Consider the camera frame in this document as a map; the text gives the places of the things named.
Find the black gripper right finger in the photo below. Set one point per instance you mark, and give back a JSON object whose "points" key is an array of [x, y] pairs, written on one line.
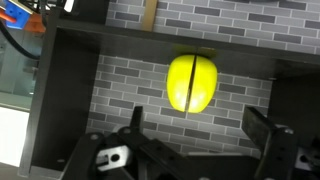
{"points": [[280, 156]]}

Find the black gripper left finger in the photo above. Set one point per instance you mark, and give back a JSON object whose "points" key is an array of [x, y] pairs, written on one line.
{"points": [[140, 156]]}

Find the yellow toy fruit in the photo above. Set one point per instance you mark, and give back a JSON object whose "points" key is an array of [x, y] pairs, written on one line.
{"points": [[191, 83]]}

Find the white black toy kitchen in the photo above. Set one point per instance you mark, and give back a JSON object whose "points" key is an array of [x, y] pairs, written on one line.
{"points": [[66, 83]]}

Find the wooden spatula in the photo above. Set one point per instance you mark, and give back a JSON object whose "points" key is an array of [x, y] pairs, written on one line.
{"points": [[150, 15]]}

